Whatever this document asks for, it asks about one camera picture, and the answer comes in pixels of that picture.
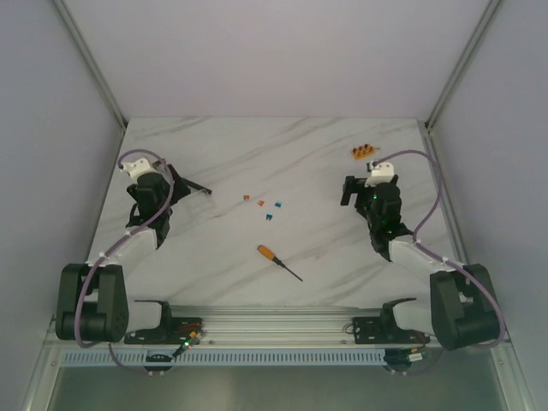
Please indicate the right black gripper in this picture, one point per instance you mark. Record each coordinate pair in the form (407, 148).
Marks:
(366, 189)

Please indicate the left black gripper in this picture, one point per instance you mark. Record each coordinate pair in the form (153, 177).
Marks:
(175, 188)

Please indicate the black fuse box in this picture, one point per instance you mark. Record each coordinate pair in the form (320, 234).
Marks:
(352, 185)

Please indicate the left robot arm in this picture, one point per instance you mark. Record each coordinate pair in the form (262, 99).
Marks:
(93, 305)

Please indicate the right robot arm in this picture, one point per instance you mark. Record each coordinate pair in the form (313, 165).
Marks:
(459, 309)

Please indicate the orange terminal block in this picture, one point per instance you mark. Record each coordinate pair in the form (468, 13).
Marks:
(364, 151)

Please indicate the hammer with black handle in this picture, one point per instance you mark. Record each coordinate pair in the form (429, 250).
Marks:
(197, 186)

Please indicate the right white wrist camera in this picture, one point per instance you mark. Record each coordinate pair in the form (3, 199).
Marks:
(382, 172)

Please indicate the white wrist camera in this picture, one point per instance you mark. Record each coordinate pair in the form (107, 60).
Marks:
(137, 168)
(382, 172)

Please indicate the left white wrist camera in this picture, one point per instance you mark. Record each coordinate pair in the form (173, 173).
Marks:
(137, 168)

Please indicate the orange handled screwdriver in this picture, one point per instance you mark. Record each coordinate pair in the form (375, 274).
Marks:
(268, 254)

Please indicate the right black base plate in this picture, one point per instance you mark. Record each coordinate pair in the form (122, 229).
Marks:
(373, 330)

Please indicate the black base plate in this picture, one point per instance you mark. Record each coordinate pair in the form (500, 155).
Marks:
(373, 330)
(176, 331)

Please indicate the aluminium mounting rail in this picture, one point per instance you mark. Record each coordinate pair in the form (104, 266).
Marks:
(273, 327)

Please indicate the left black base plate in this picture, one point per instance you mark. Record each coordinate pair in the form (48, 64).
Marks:
(176, 331)

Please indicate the left aluminium frame post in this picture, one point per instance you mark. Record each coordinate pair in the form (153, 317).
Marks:
(89, 61)

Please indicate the aluminium frame post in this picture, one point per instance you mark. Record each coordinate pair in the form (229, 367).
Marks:
(464, 61)
(89, 61)

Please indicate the slotted cable duct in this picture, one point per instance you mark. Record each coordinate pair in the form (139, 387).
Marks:
(101, 357)

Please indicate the right aluminium frame post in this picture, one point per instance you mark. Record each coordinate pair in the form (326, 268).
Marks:
(464, 61)

